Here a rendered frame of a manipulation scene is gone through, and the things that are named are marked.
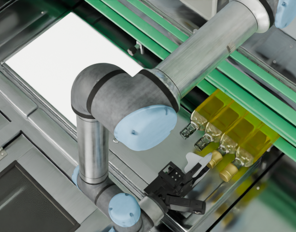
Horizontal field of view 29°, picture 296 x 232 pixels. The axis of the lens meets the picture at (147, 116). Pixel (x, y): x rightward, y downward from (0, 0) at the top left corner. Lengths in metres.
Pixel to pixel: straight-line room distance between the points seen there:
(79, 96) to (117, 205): 0.36
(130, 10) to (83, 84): 0.78
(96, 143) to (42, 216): 0.53
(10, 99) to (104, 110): 0.89
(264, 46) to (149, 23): 0.41
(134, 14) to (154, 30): 0.10
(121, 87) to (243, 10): 0.31
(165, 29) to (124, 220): 0.70
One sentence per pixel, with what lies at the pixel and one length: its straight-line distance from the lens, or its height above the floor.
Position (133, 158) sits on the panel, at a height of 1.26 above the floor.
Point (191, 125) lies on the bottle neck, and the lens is 1.70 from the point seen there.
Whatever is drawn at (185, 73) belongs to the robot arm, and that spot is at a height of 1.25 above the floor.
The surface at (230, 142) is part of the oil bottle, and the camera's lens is 1.66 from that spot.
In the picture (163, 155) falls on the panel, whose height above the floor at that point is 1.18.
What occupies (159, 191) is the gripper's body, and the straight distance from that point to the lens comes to 1.61.
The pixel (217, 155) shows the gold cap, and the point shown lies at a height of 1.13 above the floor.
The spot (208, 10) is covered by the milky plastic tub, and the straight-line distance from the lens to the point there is 1.81.
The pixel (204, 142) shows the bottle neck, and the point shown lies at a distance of 1.68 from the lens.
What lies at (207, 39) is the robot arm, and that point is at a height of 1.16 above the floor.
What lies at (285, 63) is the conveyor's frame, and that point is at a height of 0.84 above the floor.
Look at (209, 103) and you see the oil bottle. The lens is 1.73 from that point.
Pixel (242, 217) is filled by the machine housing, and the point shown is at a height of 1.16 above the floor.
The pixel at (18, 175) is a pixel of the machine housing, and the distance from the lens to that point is 1.90.
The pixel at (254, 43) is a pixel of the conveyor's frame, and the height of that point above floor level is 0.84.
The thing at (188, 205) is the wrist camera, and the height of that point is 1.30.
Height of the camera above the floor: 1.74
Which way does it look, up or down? 19 degrees down
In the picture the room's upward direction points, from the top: 132 degrees counter-clockwise
